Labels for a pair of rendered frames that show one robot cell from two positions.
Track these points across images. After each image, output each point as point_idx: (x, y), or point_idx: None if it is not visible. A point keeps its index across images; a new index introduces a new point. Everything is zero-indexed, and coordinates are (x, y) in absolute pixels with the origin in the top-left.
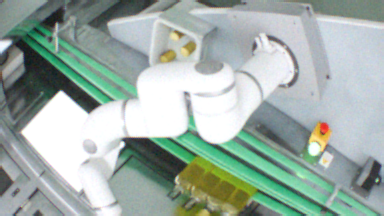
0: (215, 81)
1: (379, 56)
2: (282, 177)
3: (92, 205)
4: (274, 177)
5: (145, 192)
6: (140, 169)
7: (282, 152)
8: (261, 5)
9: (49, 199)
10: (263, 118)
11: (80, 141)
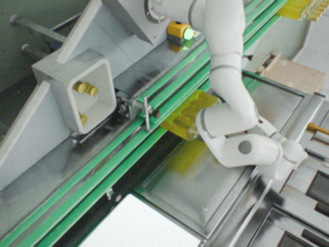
0: None
1: None
2: (205, 59)
3: (275, 160)
4: (192, 75)
5: (183, 177)
6: (157, 181)
7: (182, 58)
8: None
9: None
10: (152, 64)
11: (254, 118)
